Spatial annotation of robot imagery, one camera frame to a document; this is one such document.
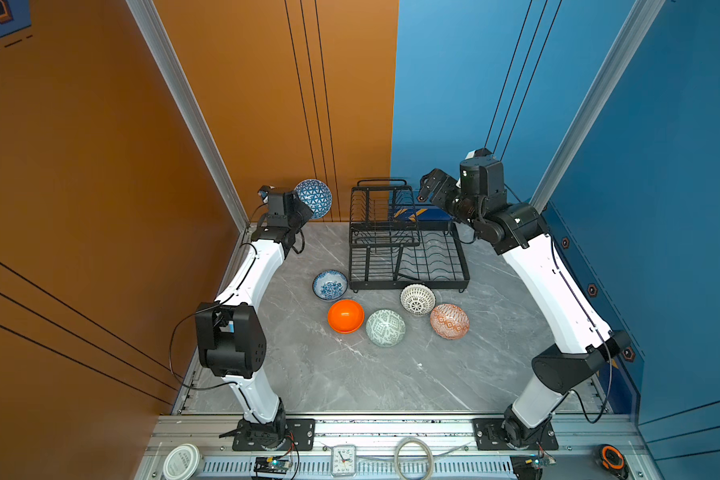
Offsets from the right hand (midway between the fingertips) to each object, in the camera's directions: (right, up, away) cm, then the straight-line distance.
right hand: (429, 186), depth 69 cm
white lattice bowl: (+2, -31, +27) cm, 41 cm away
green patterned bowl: (-9, -39, +22) cm, 45 cm away
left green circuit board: (-37, -66, +1) cm, 76 cm away
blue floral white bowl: (-28, -27, +31) cm, 50 cm away
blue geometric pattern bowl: (-30, +2, +20) cm, 36 cm away
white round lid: (-55, -62, -4) cm, 83 cm away
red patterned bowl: (+11, -37, +22) cm, 44 cm away
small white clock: (-20, -64, -1) cm, 67 cm away
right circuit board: (+26, -65, 0) cm, 70 cm away
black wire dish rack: (-8, -15, +19) cm, 25 cm away
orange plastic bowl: (-21, -35, +21) cm, 46 cm away
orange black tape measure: (+42, -63, -2) cm, 75 cm away
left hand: (-33, 0, +18) cm, 38 cm away
